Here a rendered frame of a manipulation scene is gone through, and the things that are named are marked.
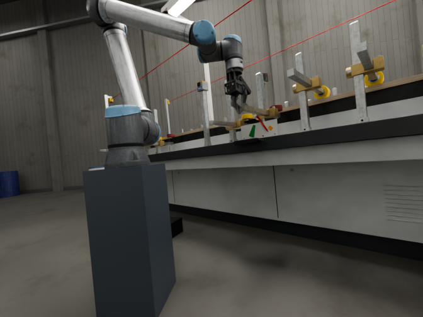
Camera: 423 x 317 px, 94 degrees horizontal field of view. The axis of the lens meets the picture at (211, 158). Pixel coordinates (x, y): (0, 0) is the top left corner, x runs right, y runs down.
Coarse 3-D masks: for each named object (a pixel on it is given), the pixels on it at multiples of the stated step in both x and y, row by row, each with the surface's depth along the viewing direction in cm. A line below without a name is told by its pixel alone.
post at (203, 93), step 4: (200, 92) 161; (204, 92) 160; (200, 96) 161; (204, 96) 160; (204, 100) 159; (204, 104) 159; (204, 108) 159; (204, 112) 159; (204, 116) 160; (204, 120) 160; (204, 124) 160; (208, 124) 161; (204, 128) 161; (208, 128) 161; (204, 132) 161; (208, 132) 161; (204, 136) 161; (208, 136) 160; (208, 140) 160; (204, 144) 161; (208, 144) 159
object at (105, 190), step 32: (96, 192) 78; (128, 192) 76; (160, 192) 91; (96, 224) 78; (128, 224) 76; (160, 224) 88; (96, 256) 79; (128, 256) 77; (160, 256) 85; (96, 288) 79; (128, 288) 77; (160, 288) 82
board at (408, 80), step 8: (400, 80) 96; (408, 80) 94; (416, 80) 92; (368, 88) 104; (376, 88) 102; (384, 88) 100; (336, 96) 114; (344, 96) 112; (296, 104) 130; (312, 104) 123; (280, 112) 138; (200, 128) 193; (176, 136) 221
